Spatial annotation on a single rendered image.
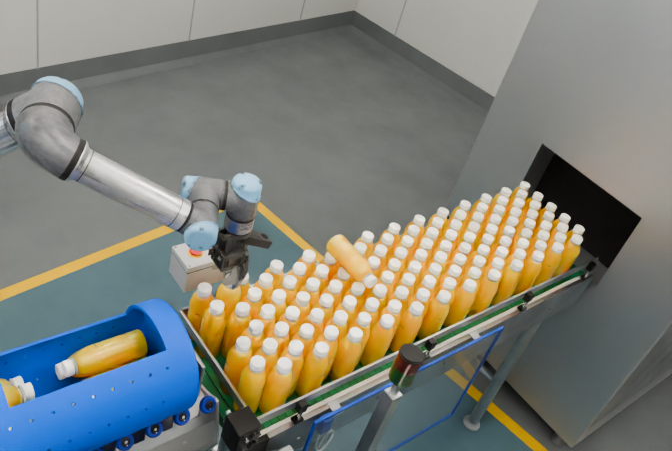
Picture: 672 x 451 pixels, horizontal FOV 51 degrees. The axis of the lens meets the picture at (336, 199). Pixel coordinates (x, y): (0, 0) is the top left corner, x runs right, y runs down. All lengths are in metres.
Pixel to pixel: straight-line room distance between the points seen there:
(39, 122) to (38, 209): 2.34
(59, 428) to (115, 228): 2.26
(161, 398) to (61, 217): 2.25
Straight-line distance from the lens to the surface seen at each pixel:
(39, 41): 4.67
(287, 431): 1.99
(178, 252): 2.06
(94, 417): 1.63
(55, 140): 1.53
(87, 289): 3.46
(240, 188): 1.70
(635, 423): 3.90
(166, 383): 1.67
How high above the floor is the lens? 2.51
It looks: 36 degrees down
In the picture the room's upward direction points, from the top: 18 degrees clockwise
